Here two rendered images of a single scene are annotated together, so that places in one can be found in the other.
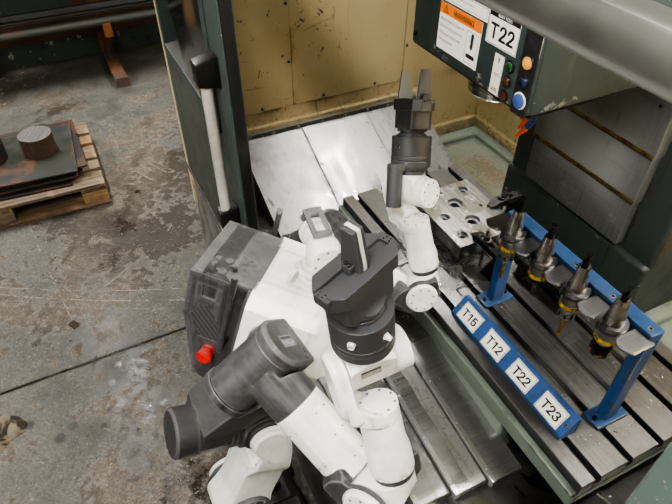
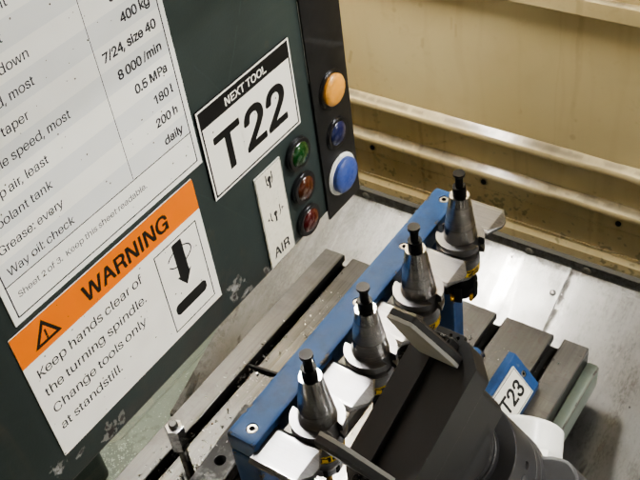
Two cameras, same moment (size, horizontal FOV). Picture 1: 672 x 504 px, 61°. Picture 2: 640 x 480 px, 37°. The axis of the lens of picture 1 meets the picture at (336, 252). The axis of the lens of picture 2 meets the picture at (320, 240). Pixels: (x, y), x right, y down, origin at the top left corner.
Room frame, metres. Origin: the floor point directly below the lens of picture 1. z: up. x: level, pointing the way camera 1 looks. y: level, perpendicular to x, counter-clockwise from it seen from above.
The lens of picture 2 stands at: (1.33, 0.16, 2.07)
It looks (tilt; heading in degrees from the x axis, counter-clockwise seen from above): 42 degrees down; 246
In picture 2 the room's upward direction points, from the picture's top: 9 degrees counter-clockwise
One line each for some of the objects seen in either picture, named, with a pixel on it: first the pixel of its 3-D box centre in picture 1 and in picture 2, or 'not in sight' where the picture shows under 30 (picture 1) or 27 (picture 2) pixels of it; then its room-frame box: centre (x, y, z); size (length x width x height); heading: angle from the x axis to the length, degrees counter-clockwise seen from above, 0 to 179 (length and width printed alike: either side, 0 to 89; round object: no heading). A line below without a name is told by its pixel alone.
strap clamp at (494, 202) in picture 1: (503, 205); not in sight; (1.53, -0.56, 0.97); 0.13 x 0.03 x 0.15; 116
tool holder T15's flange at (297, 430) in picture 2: (512, 234); (318, 422); (1.10, -0.45, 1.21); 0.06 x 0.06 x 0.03
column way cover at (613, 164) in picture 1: (590, 143); not in sight; (1.62, -0.83, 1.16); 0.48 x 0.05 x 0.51; 26
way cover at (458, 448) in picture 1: (387, 366); not in sight; (1.07, -0.16, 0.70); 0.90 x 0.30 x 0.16; 26
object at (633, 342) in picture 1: (632, 342); (479, 217); (0.76, -0.62, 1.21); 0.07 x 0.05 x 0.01; 116
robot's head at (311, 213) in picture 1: (318, 236); not in sight; (0.82, 0.03, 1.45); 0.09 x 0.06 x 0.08; 16
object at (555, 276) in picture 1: (558, 276); (395, 325); (0.95, -0.52, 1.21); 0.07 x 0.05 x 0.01; 116
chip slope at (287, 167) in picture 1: (367, 176); not in sight; (2.02, -0.13, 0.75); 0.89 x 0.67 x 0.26; 116
